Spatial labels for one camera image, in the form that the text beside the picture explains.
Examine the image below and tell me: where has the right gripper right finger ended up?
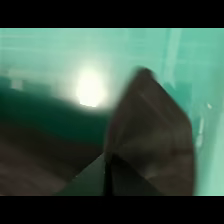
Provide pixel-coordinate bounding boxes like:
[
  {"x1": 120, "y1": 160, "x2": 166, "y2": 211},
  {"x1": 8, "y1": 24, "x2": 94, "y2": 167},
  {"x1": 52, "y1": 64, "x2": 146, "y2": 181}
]
[{"x1": 106, "y1": 153, "x2": 165, "y2": 197}]

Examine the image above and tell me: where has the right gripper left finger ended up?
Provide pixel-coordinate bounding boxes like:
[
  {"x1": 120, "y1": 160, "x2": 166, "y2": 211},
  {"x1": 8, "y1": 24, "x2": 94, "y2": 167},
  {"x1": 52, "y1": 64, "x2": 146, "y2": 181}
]
[{"x1": 55, "y1": 152, "x2": 107, "y2": 197}]

